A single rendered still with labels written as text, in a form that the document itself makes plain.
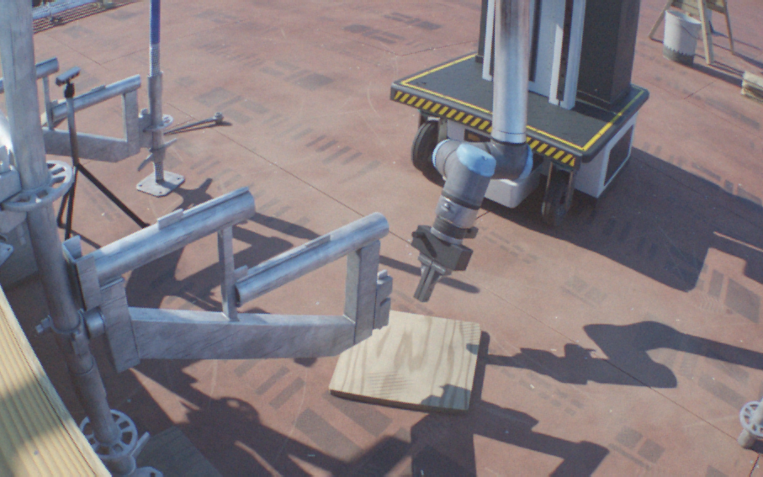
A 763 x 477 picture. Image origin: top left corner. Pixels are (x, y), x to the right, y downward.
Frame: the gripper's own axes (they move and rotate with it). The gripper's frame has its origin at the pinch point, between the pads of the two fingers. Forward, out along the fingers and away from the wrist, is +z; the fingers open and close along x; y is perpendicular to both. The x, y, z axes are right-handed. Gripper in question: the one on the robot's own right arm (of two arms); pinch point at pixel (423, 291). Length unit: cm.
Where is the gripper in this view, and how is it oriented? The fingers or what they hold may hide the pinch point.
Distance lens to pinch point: 160.5
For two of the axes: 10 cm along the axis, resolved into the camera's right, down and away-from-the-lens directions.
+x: 7.0, 4.3, -5.7
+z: -3.5, 9.0, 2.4
